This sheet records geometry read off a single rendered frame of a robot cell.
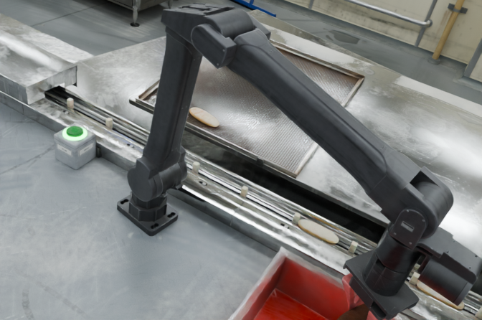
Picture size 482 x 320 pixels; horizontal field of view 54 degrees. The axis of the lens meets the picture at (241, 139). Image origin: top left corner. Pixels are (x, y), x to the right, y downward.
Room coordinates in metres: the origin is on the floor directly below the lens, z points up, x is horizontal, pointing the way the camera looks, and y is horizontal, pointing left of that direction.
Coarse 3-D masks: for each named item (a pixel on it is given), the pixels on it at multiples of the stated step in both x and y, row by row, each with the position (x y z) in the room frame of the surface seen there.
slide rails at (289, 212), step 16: (64, 96) 1.10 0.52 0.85; (96, 112) 1.06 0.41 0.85; (128, 128) 1.01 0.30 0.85; (192, 160) 0.94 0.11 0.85; (224, 176) 0.90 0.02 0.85; (256, 192) 0.87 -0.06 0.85; (288, 208) 0.83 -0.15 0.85; (320, 224) 0.80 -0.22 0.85; (352, 240) 0.77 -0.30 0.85; (416, 272) 0.72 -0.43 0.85; (416, 288) 0.67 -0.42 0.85; (464, 304) 0.66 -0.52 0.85; (480, 304) 0.67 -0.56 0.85
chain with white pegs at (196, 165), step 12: (48, 96) 1.10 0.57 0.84; (72, 108) 1.07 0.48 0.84; (96, 120) 1.04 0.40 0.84; (108, 120) 1.01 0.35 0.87; (120, 132) 1.00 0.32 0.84; (192, 168) 0.90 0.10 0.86; (240, 192) 0.85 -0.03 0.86; (300, 216) 0.80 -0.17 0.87; (468, 312) 0.65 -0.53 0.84; (480, 312) 0.63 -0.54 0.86
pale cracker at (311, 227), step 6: (300, 222) 0.79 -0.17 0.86; (306, 222) 0.79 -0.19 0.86; (312, 222) 0.79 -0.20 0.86; (306, 228) 0.77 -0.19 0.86; (312, 228) 0.77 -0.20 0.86; (318, 228) 0.78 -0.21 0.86; (324, 228) 0.78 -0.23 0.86; (312, 234) 0.76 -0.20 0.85; (318, 234) 0.76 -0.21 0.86; (324, 234) 0.76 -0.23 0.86; (330, 234) 0.77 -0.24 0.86; (324, 240) 0.75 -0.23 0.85; (330, 240) 0.75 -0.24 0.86; (336, 240) 0.76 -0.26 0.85
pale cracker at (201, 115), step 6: (192, 108) 1.09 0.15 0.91; (198, 108) 1.09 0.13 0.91; (192, 114) 1.07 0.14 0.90; (198, 114) 1.07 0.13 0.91; (204, 114) 1.07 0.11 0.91; (210, 114) 1.08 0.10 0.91; (204, 120) 1.05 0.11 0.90; (210, 120) 1.05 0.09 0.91; (216, 120) 1.06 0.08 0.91; (216, 126) 1.04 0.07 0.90
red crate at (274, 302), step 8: (272, 296) 0.60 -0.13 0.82; (280, 296) 0.60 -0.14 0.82; (288, 296) 0.61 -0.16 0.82; (264, 304) 0.58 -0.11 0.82; (272, 304) 0.58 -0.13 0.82; (280, 304) 0.58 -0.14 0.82; (288, 304) 0.59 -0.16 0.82; (296, 304) 0.59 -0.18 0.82; (264, 312) 0.56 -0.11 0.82; (272, 312) 0.56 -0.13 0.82; (280, 312) 0.57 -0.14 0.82; (288, 312) 0.57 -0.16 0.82; (296, 312) 0.57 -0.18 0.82; (304, 312) 0.58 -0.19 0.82; (312, 312) 0.58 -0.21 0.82
